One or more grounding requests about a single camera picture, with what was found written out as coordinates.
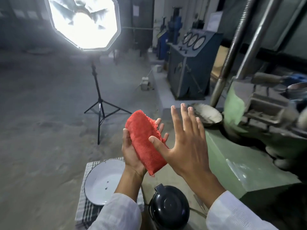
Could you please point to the person's right hand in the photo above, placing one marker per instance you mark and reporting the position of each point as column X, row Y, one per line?
column 189, row 150

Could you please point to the person's left hand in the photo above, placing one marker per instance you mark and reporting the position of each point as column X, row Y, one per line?
column 130, row 155

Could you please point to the person's left thumb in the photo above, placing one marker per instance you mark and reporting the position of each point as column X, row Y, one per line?
column 126, row 138

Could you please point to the person's right middle finger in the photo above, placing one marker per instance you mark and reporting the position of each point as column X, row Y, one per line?
column 186, row 120

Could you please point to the person's right little finger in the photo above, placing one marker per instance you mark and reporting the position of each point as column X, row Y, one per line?
column 201, row 129

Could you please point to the person's right thumb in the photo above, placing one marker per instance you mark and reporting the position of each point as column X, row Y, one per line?
column 158, row 146

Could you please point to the red cloth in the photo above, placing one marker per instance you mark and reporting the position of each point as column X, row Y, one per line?
column 144, row 141

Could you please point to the person's right forearm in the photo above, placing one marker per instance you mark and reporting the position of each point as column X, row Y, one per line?
column 223, row 203

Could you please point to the person's left forearm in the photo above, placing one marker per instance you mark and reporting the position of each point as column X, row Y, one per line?
column 121, row 201

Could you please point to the dusty metal pan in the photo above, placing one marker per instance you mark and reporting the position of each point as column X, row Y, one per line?
column 207, row 113

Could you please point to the black light tripod stand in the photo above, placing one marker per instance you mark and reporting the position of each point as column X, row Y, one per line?
column 99, row 100

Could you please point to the white enamel bowl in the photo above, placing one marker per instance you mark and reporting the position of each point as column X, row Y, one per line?
column 103, row 180

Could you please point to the blue gauge control console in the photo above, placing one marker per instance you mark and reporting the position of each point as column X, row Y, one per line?
column 191, row 67

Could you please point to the small concrete block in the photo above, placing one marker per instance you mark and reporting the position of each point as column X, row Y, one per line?
column 144, row 83

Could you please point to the green testing machine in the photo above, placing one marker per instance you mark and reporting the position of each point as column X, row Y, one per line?
column 259, row 141

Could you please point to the black round kettle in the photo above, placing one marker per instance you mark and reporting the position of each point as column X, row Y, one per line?
column 169, row 208

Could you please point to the threaded steel column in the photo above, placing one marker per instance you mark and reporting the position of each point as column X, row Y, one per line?
column 231, row 52

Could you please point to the checkered black white cloth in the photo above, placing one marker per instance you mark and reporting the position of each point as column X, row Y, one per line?
column 85, row 210

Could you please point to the blue hydraulic machine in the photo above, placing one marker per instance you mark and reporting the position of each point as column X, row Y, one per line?
column 169, row 33

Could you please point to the white paper sheet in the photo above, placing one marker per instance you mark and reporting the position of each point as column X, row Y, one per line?
column 214, row 21

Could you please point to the smooth steel column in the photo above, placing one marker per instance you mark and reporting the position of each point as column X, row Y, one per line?
column 256, row 38

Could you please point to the octagonal studio softbox light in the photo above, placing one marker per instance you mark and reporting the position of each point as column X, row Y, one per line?
column 84, row 21

